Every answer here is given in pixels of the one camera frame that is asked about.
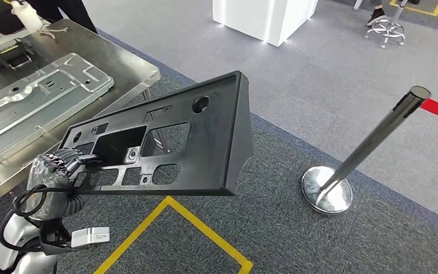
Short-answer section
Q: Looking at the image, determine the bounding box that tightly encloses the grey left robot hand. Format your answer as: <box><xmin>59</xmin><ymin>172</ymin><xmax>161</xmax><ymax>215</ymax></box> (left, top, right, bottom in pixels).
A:
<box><xmin>25</xmin><ymin>148</ymin><xmax>104</xmax><ymax>222</ymax></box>

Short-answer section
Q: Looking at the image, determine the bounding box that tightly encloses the black plastic plate part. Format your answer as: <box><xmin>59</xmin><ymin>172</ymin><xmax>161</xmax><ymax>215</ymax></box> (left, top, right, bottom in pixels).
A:
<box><xmin>57</xmin><ymin>70</ymin><xmax>254</xmax><ymax>196</ymax></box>

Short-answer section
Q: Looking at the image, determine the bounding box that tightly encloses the stainless steel workbench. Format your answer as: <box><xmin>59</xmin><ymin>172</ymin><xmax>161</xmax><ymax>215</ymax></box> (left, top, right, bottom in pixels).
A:
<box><xmin>0</xmin><ymin>19</ymin><xmax>171</xmax><ymax>215</ymax></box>

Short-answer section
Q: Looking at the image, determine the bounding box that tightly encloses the grey stamped metal panel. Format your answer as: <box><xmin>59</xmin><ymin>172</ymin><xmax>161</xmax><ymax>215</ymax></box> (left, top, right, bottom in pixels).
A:
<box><xmin>0</xmin><ymin>53</ymin><xmax>115</xmax><ymax>150</ymax></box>

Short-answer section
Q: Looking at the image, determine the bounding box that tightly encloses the white table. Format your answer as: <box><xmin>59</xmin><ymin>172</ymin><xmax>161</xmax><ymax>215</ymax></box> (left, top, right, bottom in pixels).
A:
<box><xmin>0</xmin><ymin>22</ymin><xmax>54</xmax><ymax>58</ymax></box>

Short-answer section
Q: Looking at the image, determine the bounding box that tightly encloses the person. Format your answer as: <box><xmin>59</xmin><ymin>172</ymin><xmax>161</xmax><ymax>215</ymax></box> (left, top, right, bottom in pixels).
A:
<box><xmin>366</xmin><ymin>0</ymin><xmax>388</xmax><ymax>27</ymax></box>
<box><xmin>28</xmin><ymin>0</ymin><xmax>98</xmax><ymax>34</ymax></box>

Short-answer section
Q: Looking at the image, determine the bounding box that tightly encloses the white lit pillar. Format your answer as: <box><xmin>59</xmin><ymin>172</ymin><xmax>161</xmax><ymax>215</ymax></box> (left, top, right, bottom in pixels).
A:
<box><xmin>212</xmin><ymin>0</ymin><xmax>319</xmax><ymax>47</ymax></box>

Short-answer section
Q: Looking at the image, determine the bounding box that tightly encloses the chrome stool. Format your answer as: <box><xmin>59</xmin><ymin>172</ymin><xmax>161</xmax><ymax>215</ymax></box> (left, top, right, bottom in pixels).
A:
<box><xmin>362</xmin><ymin>0</ymin><xmax>407</xmax><ymax>49</ymax></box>

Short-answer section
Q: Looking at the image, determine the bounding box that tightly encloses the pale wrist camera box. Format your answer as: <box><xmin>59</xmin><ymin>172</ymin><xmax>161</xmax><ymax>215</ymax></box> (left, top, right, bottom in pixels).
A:
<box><xmin>71</xmin><ymin>227</ymin><xmax>111</xmax><ymax>248</ymax></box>

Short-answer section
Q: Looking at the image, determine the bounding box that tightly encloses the chrome stanchion post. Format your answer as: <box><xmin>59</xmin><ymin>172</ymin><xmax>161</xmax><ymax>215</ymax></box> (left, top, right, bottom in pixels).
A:
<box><xmin>301</xmin><ymin>86</ymin><xmax>432</xmax><ymax>216</ymax></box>

